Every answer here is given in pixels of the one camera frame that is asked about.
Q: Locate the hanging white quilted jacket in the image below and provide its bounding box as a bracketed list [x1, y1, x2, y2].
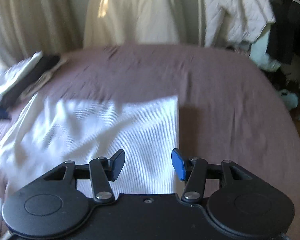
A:
[203, 0, 276, 47]

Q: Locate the folded white top garment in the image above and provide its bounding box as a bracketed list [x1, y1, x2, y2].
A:
[0, 51, 44, 97]

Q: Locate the mauve bed sheet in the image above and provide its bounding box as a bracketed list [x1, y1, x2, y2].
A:
[0, 45, 300, 239]

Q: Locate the folded cream bottom garment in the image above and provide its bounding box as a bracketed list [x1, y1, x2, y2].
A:
[18, 57, 68, 101]

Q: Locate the white waffle pajama top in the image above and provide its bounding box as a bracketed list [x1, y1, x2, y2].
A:
[0, 95, 179, 201]

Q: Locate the beige curtain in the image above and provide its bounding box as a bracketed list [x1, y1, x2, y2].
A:
[0, 0, 186, 68]

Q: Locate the mint green hanging garment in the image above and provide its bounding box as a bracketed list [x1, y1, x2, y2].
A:
[249, 23, 282, 72]

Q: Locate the hanging black garment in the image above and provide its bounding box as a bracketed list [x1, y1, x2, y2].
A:
[266, 0, 300, 64]

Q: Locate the folded dark grey garment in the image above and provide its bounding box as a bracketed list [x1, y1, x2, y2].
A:
[0, 54, 60, 120]

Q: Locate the white clothes rack pole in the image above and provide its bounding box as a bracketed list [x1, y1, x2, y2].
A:
[197, 0, 205, 47]

